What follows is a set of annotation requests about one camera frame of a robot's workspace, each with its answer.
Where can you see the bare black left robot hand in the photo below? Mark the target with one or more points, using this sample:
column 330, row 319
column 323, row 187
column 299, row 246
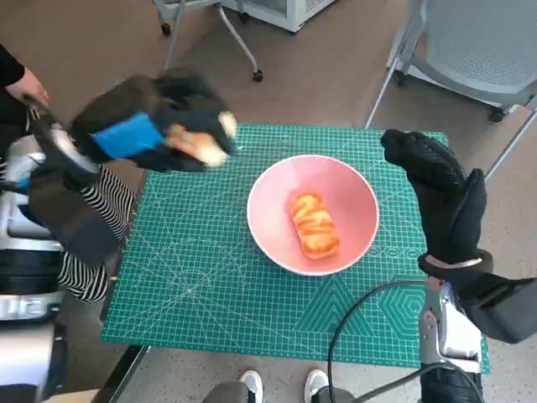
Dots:
column 168, row 113

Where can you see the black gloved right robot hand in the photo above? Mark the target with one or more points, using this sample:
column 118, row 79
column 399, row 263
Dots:
column 444, row 201

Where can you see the pale round toy bun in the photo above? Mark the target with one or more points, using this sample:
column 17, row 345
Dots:
column 210, row 151

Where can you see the orange striped toy bread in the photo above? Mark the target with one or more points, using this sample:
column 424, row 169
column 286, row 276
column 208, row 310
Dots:
column 314, row 226

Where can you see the pink bowl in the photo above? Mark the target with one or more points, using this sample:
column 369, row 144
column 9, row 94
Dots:
column 272, row 218

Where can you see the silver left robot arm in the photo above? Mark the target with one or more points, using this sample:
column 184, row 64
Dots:
column 21, row 268

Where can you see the grey chair with castors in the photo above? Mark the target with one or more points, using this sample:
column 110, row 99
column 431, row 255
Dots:
column 258, row 76

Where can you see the person's hand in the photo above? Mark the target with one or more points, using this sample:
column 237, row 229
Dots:
column 29, row 86

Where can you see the white cabinet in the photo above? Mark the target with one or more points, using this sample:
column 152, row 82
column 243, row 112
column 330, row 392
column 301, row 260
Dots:
column 272, row 12

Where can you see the grey mesh chair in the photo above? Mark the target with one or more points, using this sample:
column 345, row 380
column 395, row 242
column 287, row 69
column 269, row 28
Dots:
column 474, row 42

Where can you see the green cutting mat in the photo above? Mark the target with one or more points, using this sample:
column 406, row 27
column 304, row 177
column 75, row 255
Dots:
column 201, row 294

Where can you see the white shoe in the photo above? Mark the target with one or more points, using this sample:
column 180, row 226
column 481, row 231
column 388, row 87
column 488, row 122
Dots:
column 251, row 384
column 316, row 384

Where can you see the grey leg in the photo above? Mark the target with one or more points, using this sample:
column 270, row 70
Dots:
column 228, row 394
column 335, row 396

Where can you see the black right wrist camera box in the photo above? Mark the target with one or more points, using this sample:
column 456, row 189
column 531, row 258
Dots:
column 503, row 310

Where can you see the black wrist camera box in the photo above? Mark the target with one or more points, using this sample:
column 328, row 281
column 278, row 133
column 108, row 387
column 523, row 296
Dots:
column 503, row 310
column 71, row 218

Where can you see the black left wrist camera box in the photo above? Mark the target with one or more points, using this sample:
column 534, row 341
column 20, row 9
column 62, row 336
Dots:
column 71, row 218

